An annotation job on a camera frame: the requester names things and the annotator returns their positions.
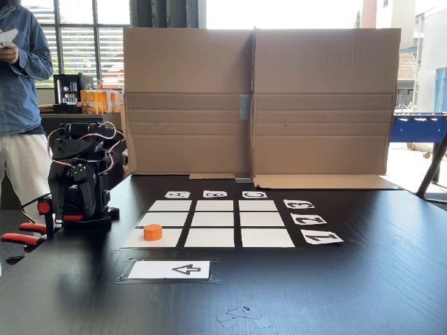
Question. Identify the round orange token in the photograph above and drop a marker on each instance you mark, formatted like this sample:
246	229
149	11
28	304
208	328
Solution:
153	233

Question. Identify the white nine-square grid sheet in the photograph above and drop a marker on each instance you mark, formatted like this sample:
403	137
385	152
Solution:
213	237

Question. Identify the person's hand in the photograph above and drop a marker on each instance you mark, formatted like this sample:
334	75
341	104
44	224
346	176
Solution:
8	54

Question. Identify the black clamp red knob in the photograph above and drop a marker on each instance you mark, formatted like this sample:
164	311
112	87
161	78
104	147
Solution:
45	209

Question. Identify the brown paper bag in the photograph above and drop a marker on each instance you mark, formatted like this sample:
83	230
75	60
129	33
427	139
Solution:
47	108

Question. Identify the orange juice carton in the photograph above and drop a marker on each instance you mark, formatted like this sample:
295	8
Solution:
87	101
100	100
113	99

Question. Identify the black mini fridge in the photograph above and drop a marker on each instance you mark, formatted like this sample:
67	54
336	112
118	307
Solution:
70	92

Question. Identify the standing person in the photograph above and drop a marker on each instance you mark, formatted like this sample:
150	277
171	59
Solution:
21	87

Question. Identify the paper sheet letter A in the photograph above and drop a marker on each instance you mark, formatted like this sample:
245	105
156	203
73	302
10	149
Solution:
177	194

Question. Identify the window with blinds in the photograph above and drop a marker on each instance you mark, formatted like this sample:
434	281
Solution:
77	52

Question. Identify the white arrow paper sheet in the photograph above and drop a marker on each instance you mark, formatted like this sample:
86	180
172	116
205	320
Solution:
150	270

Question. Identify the paper sheet letter B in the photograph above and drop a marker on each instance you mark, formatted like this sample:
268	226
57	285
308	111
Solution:
215	194

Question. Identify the brown cardboard box panel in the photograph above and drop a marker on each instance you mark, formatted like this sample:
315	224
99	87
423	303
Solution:
324	70
188	70

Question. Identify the paper sheet letter C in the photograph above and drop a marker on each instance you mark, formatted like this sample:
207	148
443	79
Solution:
255	194

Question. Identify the paper sheet number 3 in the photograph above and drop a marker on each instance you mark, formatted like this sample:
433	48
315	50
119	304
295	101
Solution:
299	204

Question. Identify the paper sheet number 2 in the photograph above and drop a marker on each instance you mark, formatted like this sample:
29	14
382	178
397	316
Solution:
309	220

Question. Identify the paper sheet number 1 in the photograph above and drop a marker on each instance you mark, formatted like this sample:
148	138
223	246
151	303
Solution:
321	238

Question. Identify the blue foosball table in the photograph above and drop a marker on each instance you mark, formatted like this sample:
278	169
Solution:
419	127

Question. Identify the black slanted metal leg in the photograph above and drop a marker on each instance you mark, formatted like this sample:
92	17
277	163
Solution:
431	171

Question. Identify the grey duct tape strip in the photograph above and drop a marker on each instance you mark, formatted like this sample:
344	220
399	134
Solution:
245	106
243	179

